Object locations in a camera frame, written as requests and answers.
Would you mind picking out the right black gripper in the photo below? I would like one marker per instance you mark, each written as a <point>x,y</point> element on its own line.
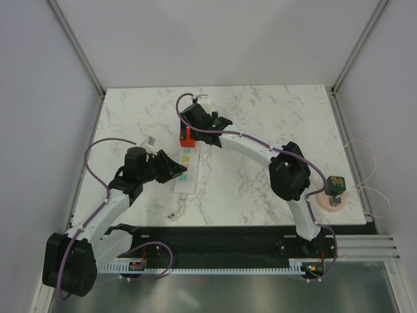
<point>214,115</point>

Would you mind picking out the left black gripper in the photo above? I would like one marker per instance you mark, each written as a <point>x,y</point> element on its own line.
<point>170,169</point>

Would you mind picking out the white power strip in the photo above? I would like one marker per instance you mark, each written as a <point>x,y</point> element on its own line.
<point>186,183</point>

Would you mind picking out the red cube socket adapter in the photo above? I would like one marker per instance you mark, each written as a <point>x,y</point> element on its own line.
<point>185,137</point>

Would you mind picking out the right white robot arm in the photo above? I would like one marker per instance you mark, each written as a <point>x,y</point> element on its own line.
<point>289,171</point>

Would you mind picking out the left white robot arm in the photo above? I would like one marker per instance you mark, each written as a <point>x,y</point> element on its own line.
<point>73,259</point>

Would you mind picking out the pink round socket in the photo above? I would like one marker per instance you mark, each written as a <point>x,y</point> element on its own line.
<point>331,204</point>

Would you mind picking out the green patterned cube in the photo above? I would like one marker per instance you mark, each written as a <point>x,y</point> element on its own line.
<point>335,185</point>

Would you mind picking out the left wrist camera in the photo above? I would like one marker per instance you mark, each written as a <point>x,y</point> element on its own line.
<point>148,145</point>

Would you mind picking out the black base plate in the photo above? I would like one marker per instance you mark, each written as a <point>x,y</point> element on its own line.
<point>237,245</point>

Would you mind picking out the right aluminium frame post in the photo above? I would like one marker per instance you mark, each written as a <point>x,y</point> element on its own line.
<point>371,23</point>

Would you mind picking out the aluminium frame post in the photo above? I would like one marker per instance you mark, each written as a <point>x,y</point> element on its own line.
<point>73,41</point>
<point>371,23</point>

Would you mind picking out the left aluminium frame post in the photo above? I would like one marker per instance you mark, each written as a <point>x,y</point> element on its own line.
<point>73,41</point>

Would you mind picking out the white slotted cable duct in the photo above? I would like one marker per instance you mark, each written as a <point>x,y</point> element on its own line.
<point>126,266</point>

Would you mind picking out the aluminium rail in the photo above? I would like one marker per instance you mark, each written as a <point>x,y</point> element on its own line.
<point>367,248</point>

